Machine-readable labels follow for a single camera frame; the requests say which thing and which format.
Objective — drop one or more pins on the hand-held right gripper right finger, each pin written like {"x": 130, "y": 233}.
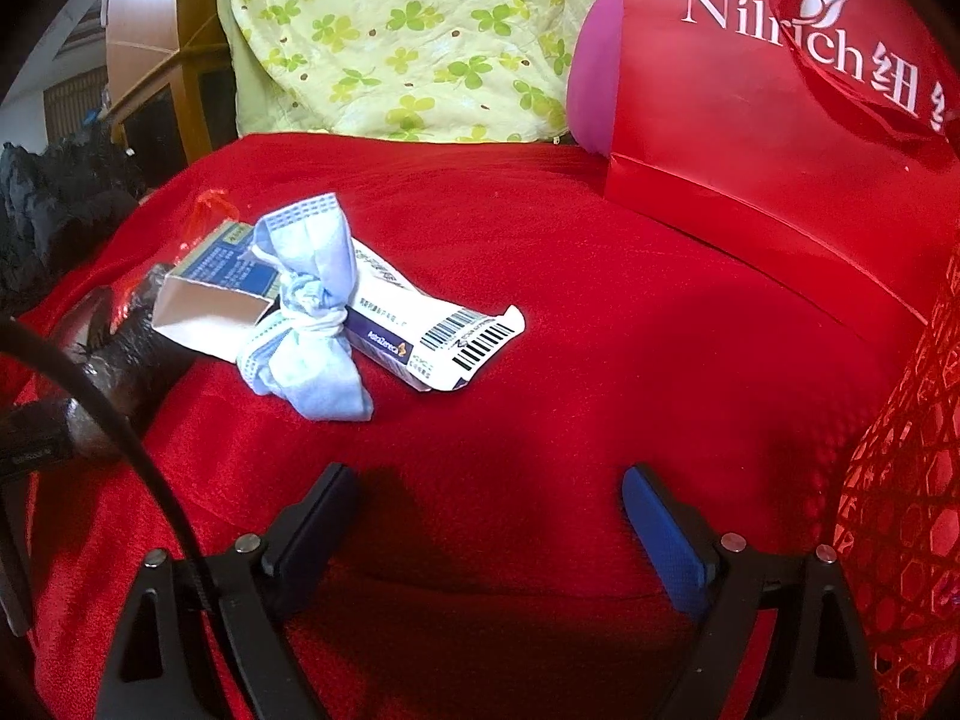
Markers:
{"x": 660, "y": 532}

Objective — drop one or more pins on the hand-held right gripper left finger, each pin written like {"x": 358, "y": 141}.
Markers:
{"x": 337, "y": 499}

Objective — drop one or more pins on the knotted blue face mask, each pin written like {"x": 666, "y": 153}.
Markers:
{"x": 322, "y": 382}

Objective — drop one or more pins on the white medicine box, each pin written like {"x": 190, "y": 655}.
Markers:
{"x": 450, "y": 330}

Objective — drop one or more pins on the blue printed carton box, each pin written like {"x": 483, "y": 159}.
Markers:
{"x": 217, "y": 262}

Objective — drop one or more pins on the red paper bag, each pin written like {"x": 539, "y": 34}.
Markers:
{"x": 712, "y": 127}

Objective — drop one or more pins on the red mesh bag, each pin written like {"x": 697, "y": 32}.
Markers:
{"x": 900, "y": 502}

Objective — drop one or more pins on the dark bristly object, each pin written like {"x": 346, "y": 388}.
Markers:
{"x": 127, "y": 367}

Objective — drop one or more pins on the red blanket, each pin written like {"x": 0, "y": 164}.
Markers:
{"x": 562, "y": 277}

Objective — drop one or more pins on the knotted red plastic bag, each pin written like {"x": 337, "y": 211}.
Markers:
{"x": 210, "y": 204}

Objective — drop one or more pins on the black fluffy cloth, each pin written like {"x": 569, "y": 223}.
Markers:
{"x": 52, "y": 202}

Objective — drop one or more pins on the pink pillow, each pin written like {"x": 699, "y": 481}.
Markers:
{"x": 592, "y": 75}

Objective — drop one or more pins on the green clover print quilt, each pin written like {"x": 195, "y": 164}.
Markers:
{"x": 412, "y": 37}

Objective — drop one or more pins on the wooden furniture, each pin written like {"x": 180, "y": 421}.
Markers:
{"x": 150, "y": 30}

